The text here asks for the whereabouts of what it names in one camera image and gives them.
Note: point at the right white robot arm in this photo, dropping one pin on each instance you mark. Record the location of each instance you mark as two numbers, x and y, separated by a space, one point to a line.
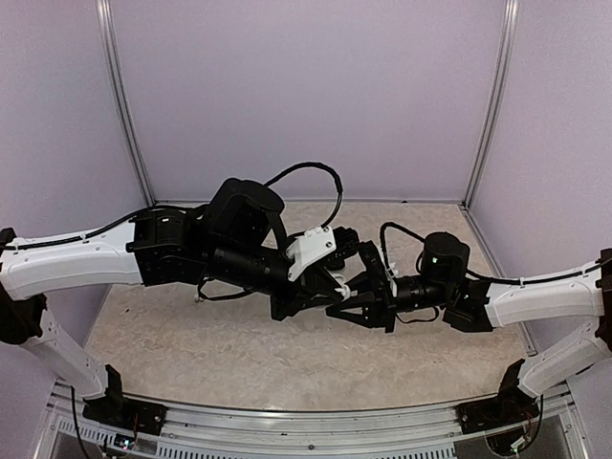
472 303

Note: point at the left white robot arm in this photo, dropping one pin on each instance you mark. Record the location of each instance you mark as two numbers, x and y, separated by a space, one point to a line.
238 238

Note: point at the aluminium frame post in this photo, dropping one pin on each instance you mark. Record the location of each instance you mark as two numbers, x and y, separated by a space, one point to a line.
112 58
500 73

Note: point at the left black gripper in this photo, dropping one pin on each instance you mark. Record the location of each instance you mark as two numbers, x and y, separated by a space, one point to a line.
301 297

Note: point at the left aluminium frame post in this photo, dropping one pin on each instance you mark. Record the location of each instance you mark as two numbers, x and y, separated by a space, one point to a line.
112 58

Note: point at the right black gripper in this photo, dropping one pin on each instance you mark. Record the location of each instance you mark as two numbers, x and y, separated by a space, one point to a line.
379 310

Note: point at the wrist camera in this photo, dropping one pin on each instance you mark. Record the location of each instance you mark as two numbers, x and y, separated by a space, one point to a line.
372 259
322 246

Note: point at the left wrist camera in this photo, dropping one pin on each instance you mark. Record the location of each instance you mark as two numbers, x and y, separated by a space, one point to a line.
322 246

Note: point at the front aluminium rail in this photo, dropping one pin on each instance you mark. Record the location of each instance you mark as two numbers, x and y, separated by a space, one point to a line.
199 431

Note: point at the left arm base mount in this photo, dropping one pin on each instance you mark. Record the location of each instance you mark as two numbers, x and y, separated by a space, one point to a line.
124 406

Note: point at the right aluminium frame post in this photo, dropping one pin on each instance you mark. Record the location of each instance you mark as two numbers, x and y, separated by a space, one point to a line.
500 73

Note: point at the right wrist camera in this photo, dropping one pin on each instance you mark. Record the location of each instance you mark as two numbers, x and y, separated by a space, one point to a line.
372 259

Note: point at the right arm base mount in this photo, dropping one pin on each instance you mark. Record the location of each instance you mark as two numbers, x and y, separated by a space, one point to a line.
509 406

